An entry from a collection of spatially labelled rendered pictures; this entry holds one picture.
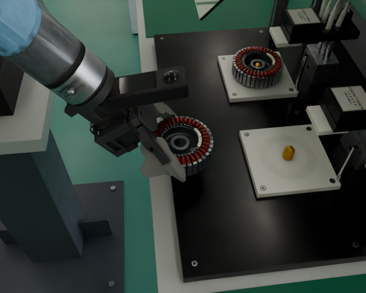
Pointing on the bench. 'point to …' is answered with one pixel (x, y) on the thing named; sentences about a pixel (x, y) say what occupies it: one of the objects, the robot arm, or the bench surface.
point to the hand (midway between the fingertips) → (183, 146)
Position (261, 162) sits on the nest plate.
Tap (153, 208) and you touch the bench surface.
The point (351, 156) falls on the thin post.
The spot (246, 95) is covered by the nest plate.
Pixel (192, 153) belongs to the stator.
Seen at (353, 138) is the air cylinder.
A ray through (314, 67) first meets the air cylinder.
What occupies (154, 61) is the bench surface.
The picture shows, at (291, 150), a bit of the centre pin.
